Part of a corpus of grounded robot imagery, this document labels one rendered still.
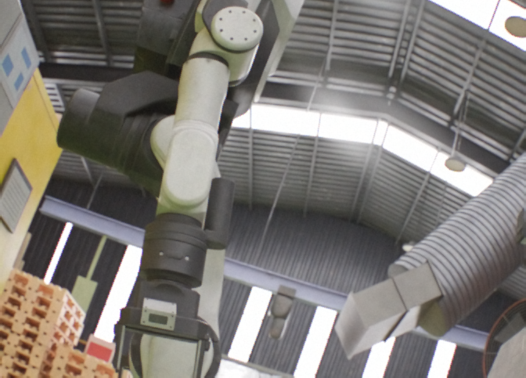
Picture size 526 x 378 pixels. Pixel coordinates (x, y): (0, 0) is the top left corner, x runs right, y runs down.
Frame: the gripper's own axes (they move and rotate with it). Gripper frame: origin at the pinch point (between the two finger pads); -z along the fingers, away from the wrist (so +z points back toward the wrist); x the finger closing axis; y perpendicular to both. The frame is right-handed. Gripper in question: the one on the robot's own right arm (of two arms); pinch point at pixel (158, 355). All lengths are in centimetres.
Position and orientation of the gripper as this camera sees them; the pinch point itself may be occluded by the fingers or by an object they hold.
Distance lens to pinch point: 103.0
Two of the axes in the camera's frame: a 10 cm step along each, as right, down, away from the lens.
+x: 9.8, 1.8, 1.1
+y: -1.7, 3.6, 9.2
